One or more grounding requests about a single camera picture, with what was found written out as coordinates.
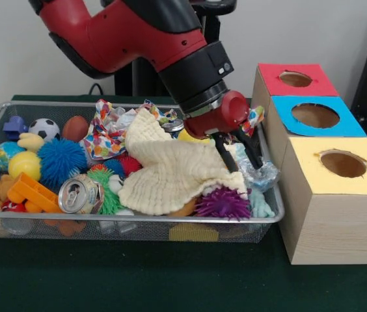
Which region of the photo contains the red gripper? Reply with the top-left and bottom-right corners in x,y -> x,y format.
183,90 -> 265,174

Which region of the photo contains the crushed bottle with blue label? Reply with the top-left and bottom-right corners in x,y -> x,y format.
237,152 -> 281,192

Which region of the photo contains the colourful polka dot cloth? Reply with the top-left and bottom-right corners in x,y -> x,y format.
238,105 -> 265,137

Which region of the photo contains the light blue waffle cloth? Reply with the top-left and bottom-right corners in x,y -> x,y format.
234,142 -> 276,218

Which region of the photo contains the cream waffle cloth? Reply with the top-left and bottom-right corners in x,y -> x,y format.
118,109 -> 248,217

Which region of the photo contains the wooden box with three holes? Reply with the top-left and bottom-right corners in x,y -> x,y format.
250,63 -> 367,266

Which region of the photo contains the purple spiky rubber ball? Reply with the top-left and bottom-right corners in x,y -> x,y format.
195,185 -> 252,222

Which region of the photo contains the colourful heart print cloth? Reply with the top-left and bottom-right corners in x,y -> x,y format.
84,99 -> 129,160

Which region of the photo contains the green spiky rubber ball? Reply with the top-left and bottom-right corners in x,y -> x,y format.
87,168 -> 126,216

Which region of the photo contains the crushed silver drink can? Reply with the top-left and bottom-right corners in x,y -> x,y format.
57,177 -> 105,215

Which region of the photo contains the blue spiky rubber ball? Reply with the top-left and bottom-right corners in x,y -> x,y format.
38,138 -> 89,189

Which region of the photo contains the long orange building brick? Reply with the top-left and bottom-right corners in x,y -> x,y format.
6,173 -> 64,215

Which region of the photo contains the plain yellow ball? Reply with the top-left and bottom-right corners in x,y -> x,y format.
7,151 -> 42,182

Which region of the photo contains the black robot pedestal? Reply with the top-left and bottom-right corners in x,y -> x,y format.
100,0 -> 238,98

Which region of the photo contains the shallow wire mesh bin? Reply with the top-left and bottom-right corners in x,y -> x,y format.
0,100 -> 284,244

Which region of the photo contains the black cable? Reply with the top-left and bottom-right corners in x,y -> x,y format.
87,83 -> 116,97

